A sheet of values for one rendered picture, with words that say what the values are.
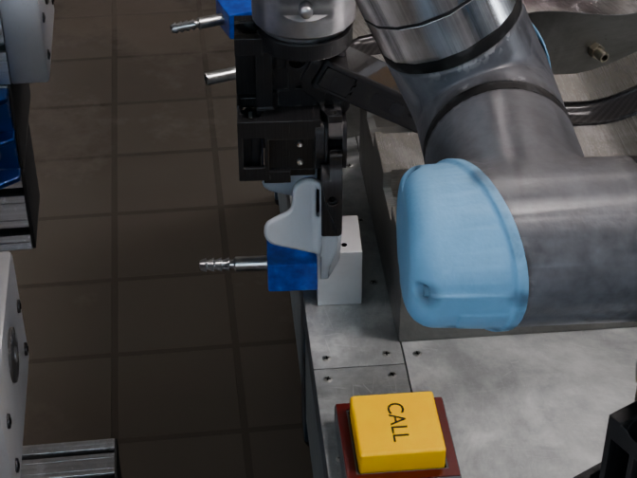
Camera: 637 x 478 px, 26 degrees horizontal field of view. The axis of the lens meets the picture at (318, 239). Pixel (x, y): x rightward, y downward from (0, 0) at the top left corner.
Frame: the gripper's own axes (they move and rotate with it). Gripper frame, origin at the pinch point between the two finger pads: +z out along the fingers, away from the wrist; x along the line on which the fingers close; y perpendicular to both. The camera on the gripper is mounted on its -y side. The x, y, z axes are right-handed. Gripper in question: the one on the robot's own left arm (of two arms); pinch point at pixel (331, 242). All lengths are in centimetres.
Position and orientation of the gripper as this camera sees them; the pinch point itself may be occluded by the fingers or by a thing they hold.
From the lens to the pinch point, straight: 111.7
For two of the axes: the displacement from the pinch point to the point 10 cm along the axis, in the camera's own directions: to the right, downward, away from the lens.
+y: -10.0, 0.3, -0.4
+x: 0.5, 6.0, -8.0
